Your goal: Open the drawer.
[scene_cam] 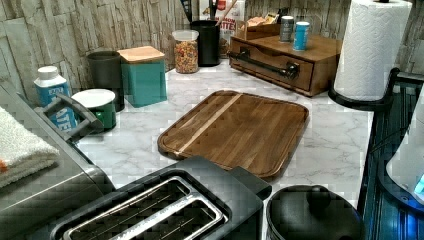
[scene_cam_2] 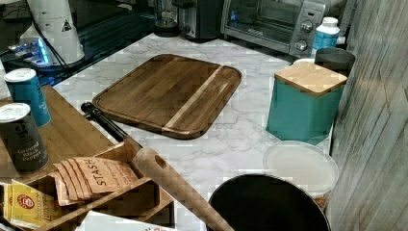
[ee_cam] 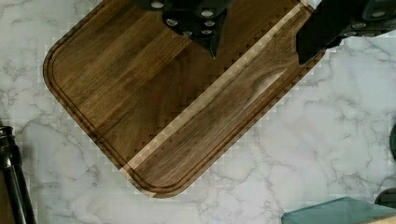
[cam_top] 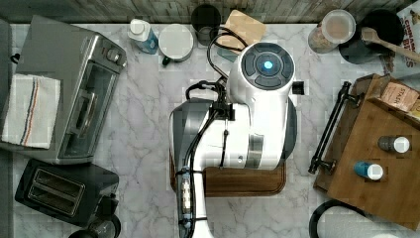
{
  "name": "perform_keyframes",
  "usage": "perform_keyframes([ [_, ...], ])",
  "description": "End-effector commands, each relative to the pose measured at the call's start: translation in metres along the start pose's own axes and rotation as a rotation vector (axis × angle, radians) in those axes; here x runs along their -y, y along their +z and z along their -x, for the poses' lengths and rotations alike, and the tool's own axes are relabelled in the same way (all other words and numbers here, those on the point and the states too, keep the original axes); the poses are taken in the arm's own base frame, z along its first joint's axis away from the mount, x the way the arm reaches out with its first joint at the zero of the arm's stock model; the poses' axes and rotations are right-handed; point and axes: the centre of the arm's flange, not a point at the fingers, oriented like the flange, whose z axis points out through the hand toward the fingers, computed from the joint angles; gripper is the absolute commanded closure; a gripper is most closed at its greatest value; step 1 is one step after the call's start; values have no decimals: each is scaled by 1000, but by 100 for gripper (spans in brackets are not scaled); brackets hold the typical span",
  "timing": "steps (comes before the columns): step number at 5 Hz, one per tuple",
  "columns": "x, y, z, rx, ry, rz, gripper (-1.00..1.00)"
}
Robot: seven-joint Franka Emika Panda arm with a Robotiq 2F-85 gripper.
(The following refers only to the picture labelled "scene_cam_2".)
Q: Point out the wooden drawer box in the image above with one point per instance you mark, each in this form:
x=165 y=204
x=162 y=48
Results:
x=70 y=134

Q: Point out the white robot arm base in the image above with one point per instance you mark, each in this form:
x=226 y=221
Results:
x=54 y=31

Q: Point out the wooden cutting board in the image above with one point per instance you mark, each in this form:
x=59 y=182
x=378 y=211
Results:
x=171 y=95

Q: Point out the black coffee maker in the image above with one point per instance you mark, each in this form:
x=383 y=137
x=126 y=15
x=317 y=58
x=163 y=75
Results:
x=199 y=19

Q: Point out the black cylindrical container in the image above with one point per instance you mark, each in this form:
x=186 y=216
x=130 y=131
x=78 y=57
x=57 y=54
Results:
x=258 y=202

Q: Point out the teal canister with wooden lid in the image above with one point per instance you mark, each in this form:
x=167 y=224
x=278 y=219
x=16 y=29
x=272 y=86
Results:
x=305 y=100

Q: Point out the clear glass blender jar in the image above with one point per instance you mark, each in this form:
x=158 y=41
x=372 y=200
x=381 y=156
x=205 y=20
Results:
x=166 y=24

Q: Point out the clear cereal jar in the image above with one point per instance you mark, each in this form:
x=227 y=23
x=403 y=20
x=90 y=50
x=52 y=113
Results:
x=304 y=165

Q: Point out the silver toaster oven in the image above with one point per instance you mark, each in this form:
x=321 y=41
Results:
x=288 y=26

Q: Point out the brown Stash tea bags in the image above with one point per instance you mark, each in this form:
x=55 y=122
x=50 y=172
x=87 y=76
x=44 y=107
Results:
x=80 y=179

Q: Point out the dark grey cylindrical canister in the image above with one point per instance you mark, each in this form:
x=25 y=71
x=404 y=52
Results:
x=335 y=59

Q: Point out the white and blue plastic bottle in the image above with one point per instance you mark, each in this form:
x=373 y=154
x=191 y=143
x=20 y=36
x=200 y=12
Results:
x=326 y=34

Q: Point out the ground black pepper shaker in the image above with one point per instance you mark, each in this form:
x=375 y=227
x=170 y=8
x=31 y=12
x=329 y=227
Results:
x=20 y=135

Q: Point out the blue spice shaker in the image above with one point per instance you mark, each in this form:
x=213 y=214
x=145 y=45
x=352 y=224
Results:
x=24 y=87

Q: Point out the yellow tea bags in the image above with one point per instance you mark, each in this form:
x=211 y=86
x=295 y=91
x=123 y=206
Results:
x=27 y=207

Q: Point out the wooden rolling pin handle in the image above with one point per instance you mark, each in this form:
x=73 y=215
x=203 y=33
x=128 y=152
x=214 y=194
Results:
x=152 y=165

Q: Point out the black drawer handle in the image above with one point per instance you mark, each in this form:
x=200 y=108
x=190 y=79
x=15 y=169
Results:
x=94 y=114

